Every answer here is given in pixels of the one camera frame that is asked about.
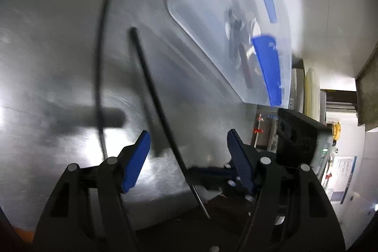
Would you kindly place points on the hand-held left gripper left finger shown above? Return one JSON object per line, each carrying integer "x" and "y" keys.
{"x": 135, "y": 162}

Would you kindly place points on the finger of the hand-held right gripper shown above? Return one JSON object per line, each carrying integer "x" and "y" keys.
{"x": 209, "y": 174}

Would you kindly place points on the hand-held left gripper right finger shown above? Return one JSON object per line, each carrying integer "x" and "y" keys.
{"x": 240, "y": 160}

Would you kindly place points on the black chopstick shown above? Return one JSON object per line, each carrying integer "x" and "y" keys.
{"x": 165, "y": 125}
{"x": 98, "y": 63}

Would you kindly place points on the metal peeler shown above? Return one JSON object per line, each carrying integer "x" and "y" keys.
{"x": 234, "y": 30}

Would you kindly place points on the clear plastic container blue latches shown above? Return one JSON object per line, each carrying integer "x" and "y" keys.
{"x": 203, "y": 13}

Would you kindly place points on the black appliance box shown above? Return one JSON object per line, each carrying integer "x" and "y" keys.
{"x": 298, "y": 134}

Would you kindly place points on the cream round board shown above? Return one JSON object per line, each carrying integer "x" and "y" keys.
{"x": 312, "y": 92}

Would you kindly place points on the yellow round object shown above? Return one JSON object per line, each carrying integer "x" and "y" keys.
{"x": 336, "y": 132}

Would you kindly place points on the wall poster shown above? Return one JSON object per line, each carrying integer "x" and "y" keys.
{"x": 342, "y": 179}

